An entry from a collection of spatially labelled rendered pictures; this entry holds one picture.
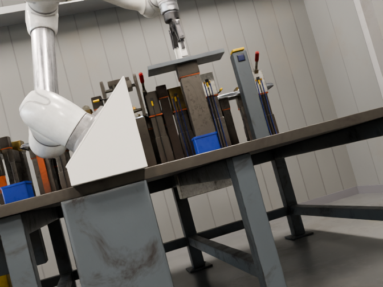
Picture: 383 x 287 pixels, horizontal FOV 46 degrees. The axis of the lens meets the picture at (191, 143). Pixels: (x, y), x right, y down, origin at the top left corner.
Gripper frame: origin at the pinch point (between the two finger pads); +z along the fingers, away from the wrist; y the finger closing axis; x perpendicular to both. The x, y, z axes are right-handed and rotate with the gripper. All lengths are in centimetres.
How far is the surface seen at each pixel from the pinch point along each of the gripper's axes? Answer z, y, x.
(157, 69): 5.3, 1.4, -13.8
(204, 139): 43.1, 13.7, -4.4
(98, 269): 79, 44, -62
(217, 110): 28.8, -10.5, 13.8
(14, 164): 28, -45, -88
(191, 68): 8.6, 3.3, 1.7
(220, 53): 5.3, 7.8, 16.1
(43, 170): 36, -31, -75
